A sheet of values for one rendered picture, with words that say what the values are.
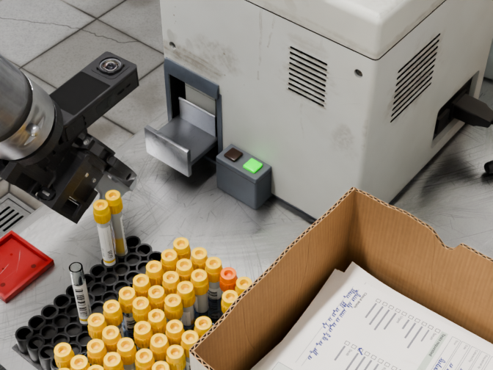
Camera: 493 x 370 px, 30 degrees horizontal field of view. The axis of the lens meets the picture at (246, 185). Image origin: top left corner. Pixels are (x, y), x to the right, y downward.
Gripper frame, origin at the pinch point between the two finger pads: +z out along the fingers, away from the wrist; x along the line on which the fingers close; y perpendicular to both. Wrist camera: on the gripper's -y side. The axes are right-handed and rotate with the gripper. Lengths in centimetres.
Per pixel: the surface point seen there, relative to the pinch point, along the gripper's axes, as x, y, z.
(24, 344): 5.9, 19.7, -8.1
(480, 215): 31.9, -18.2, 15.9
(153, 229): 4.4, 3.2, 3.6
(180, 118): -2.5, -9.7, 6.3
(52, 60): -119, -24, 120
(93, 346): 16.7, 14.8, -16.1
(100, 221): 5.9, 5.6, -9.0
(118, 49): -108, -38, 128
